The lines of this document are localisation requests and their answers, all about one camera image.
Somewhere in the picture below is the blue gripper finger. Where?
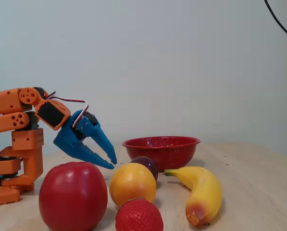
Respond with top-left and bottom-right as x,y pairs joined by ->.
73,116 -> 118,166
72,143 -> 115,170

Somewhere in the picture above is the blue gripper body with servo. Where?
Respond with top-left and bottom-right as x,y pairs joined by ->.
53,109 -> 98,159

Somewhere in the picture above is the yellow toy banana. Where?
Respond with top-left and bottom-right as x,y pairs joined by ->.
164,166 -> 223,227

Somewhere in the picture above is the orange robot base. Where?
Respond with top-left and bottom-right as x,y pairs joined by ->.
0,149 -> 23,207

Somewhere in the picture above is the red speckled enamel bowl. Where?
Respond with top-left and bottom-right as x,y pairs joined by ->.
122,136 -> 201,172

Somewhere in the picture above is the red toy apple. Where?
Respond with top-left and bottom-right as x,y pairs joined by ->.
38,161 -> 109,231

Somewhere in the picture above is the orange toy fruit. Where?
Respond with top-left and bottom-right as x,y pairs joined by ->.
109,163 -> 157,207

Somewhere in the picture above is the dark purple toy plum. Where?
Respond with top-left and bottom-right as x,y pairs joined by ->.
129,156 -> 159,181

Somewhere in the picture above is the red toy strawberry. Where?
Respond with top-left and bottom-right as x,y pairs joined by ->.
115,198 -> 164,231

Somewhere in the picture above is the white red black servo wire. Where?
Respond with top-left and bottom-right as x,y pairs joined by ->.
44,90 -> 90,128

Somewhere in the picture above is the thin black cable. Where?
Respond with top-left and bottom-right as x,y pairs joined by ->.
264,0 -> 287,43

